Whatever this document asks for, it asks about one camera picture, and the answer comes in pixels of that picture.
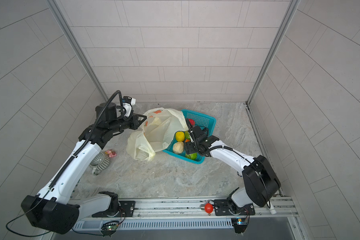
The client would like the yellow lemon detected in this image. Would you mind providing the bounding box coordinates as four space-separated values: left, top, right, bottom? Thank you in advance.
175 131 186 142

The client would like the aluminium mounting rail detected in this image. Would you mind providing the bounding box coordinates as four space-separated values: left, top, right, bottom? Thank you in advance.
71 196 298 220

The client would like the circuit board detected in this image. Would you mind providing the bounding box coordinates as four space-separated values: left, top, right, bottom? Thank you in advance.
231 218 249 234
101 221 120 232

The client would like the black corrugated cable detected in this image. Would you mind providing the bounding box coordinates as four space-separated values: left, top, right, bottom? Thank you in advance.
47 89 124 190

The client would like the left circuit board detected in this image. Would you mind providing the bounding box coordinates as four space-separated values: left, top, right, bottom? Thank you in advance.
101 221 120 232

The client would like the teal plastic basket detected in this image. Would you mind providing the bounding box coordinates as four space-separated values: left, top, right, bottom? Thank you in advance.
163 109 217 164

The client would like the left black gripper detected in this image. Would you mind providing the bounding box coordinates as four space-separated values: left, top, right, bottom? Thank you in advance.
107 113 148 135

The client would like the right circuit board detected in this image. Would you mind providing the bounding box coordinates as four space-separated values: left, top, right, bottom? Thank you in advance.
231 218 249 234

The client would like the green guava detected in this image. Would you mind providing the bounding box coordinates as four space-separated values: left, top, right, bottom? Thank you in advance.
185 153 198 161

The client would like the striped ceramic cup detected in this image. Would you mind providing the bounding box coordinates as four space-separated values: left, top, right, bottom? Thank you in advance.
89 152 110 176

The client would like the white marker pen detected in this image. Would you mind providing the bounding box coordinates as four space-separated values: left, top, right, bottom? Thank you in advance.
269 204 277 215

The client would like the pink small toy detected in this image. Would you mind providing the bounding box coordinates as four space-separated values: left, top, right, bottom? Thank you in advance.
105 150 117 158

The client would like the cream plastic bag orange print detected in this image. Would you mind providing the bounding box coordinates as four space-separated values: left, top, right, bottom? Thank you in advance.
127 108 188 161

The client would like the red emergency stop button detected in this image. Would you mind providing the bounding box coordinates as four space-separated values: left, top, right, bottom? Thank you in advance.
200 203 214 215

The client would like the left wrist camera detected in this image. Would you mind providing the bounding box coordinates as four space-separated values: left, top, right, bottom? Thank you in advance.
123 96 136 118

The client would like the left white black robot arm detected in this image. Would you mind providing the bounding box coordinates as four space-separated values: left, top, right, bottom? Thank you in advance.
21 97 147 234

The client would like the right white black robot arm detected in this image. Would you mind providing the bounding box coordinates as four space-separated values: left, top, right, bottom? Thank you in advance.
185 126 281 215

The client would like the beige pear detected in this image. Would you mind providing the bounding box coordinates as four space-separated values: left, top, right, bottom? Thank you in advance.
172 142 184 155

